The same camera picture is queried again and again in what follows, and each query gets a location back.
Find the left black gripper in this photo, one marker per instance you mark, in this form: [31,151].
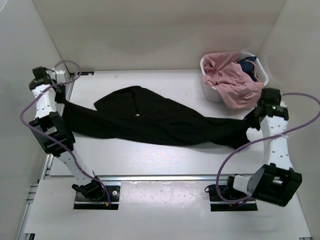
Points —
[62,98]

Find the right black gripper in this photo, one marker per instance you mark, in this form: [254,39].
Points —
[250,122]

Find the black trousers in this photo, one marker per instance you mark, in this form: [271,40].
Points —
[138,114]

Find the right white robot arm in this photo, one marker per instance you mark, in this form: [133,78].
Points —
[276,181]

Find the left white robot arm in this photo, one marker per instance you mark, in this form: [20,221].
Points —
[55,137]

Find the pink trousers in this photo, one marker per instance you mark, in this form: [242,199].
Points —
[237,90]

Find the dark label sticker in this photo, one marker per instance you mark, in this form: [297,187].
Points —
[87,73]

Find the white laundry basket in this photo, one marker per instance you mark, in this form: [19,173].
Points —
[212,94]

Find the navy garment in basket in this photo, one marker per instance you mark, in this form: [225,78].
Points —
[249,66]

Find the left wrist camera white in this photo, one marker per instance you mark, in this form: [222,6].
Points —
[60,76]

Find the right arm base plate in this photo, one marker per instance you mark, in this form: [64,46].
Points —
[218,205]

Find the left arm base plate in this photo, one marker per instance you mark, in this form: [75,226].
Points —
[99,202]

